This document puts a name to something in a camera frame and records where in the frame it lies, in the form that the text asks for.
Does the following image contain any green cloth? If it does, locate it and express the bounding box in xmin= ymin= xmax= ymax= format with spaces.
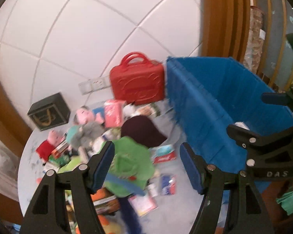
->
xmin=276 ymin=191 xmax=293 ymax=215

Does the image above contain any grey plush toy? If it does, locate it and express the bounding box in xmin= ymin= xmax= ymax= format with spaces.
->
xmin=65 ymin=121 xmax=105 ymax=150

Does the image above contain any pink pig plush red dress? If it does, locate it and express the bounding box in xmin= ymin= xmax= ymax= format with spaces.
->
xmin=36 ymin=130 xmax=64 ymax=163

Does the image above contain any green plush toy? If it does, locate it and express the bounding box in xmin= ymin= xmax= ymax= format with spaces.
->
xmin=104 ymin=136 xmax=155 ymax=198

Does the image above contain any blue plastic storage crate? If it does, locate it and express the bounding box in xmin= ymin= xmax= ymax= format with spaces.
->
xmin=167 ymin=57 xmax=293 ymax=173

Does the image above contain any black gold-print box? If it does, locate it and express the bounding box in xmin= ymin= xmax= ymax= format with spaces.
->
xmin=27 ymin=92 xmax=71 ymax=131

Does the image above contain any pink tissue pack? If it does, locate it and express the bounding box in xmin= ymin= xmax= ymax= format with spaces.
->
xmin=104 ymin=99 xmax=126 ymax=128

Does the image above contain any dark maroon cap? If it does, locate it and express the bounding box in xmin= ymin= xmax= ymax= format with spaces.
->
xmin=121 ymin=115 xmax=167 ymax=148

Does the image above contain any red white toothpaste box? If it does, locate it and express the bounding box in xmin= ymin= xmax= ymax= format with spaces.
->
xmin=149 ymin=144 xmax=177 ymax=164

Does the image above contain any red toy suitcase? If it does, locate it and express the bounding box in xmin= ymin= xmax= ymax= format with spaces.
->
xmin=109 ymin=52 xmax=165 ymax=105

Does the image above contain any white wall socket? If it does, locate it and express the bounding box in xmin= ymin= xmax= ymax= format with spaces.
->
xmin=78 ymin=77 xmax=111 ymax=95

